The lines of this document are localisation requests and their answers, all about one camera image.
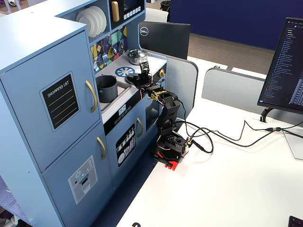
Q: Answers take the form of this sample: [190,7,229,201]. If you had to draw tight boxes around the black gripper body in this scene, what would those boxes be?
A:
[139,70,153,87]

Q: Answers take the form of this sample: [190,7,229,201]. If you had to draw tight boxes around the stainless steel pot with lid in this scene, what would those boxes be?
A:
[125,49,149,65]

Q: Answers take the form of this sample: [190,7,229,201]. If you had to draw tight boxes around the gray cooking pot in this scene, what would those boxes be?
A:
[96,74,118,104]

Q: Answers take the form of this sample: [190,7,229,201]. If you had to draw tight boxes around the gray rounded desk divider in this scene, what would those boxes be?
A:
[151,53,199,123]

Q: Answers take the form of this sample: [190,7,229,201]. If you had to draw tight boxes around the metal ladle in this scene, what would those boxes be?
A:
[109,35,117,55]

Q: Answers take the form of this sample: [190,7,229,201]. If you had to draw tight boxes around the metal slotted spatula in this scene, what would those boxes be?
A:
[101,39,109,64]

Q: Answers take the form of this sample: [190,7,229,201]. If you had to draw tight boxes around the gray toy sink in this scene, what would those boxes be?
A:
[96,81,133,112]

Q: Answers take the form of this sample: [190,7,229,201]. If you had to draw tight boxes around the metal skimmer spoon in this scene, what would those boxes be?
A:
[92,47,100,71]

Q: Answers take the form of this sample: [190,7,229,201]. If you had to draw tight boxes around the black Dell monitor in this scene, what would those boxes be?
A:
[138,21,191,60]

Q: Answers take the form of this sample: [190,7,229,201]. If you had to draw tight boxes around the black toy microwave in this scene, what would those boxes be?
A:
[109,0,145,30]

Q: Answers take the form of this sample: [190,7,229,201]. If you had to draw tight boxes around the blue dishwasher door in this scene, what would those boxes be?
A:
[105,106,154,190]

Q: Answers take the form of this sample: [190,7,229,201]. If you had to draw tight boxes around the white chair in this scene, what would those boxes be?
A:
[144,7,169,23]

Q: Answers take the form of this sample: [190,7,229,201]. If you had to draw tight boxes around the white toy plate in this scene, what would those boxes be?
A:
[75,9,95,38]
[85,7,103,36]
[93,5,107,34]

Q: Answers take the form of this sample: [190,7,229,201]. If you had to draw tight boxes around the black shopping list chalkboard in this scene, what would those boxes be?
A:
[39,70,80,132]

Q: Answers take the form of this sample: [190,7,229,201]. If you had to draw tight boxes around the gray low desk divider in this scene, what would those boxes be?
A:
[201,67,268,110]

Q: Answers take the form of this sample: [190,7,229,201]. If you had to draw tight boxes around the black table clamp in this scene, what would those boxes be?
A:
[153,154,173,166]

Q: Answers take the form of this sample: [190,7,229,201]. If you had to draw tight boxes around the blue freezer door with dispenser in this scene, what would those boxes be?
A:
[42,120,114,227]

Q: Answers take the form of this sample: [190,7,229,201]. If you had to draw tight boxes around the dark blue partition panel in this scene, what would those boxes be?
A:
[169,0,303,51]

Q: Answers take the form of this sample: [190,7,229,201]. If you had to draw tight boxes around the gray water dispenser decal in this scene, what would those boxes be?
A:
[68,155,98,205]

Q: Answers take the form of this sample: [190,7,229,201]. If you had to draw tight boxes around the blue toy kitchen unit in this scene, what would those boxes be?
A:
[0,0,169,227]

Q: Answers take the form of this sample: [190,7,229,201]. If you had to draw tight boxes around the blue fridge door with chalkboard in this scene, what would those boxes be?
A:
[0,30,102,173]

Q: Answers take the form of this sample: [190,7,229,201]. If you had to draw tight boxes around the monitor showing code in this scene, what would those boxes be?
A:
[257,17,303,114]

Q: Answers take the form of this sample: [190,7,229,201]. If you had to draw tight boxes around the silver monitor stand base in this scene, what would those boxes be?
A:
[283,129,303,160]

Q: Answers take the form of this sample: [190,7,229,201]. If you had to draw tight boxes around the black keyboard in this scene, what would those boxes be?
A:
[288,215,303,227]

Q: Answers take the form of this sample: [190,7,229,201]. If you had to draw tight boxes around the gold fridge door handle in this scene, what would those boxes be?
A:
[85,79,98,114]

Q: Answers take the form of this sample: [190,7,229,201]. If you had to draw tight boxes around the gold dishwasher handle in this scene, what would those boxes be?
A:
[136,117,144,138]

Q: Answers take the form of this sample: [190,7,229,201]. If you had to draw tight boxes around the gold microwave handle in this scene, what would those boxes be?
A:
[110,0,120,23]

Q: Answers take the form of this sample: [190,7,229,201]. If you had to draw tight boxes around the gold freezer door handle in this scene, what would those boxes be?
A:
[96,136,107,160]

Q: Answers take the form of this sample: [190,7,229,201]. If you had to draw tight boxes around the red arm base plate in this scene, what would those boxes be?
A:
[155,148,190,171]

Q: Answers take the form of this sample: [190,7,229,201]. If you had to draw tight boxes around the looped black cable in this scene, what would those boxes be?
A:
[176,99,214,154]

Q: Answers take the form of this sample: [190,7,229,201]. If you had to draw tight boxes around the short black cable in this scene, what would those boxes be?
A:
[243,120,270,132]

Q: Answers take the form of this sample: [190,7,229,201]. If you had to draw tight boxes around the long black cable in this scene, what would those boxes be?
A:
[189,126,303,148]

